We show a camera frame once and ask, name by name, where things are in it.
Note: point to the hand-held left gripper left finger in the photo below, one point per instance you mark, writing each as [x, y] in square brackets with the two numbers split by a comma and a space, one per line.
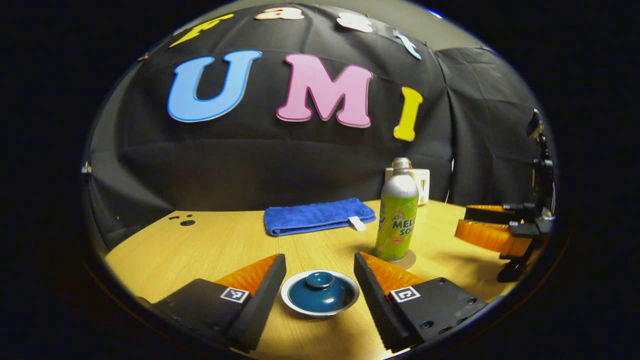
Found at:
[260, 305]

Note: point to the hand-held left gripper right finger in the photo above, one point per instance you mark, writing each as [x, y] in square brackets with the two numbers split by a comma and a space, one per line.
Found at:
[375, 300]

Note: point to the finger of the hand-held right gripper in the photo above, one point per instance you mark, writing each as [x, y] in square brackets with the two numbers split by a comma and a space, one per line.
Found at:
[492, 214]
[482, 235]

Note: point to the round brown coaster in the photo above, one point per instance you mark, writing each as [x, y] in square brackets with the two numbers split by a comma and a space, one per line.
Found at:
[411, 260]

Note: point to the teal teacup lid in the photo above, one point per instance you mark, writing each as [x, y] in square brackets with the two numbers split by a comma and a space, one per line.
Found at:
[320, 295]

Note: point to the teal white teacup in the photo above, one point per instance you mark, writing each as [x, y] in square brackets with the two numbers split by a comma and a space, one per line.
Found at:
[320, 312]

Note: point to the silver green water bottle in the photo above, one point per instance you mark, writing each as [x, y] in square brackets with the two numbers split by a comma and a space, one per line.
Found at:
[397, 220]

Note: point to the white toaster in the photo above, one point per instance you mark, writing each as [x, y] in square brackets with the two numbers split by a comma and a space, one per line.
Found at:
[424, 185]

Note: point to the blue folded towel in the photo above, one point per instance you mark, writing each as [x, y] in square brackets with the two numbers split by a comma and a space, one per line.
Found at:
[315, 216]

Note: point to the metal clip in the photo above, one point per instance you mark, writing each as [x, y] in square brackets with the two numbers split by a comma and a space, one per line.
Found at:
[86, 167]

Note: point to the red clip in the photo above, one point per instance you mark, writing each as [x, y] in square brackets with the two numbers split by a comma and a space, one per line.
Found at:
[143, 56]

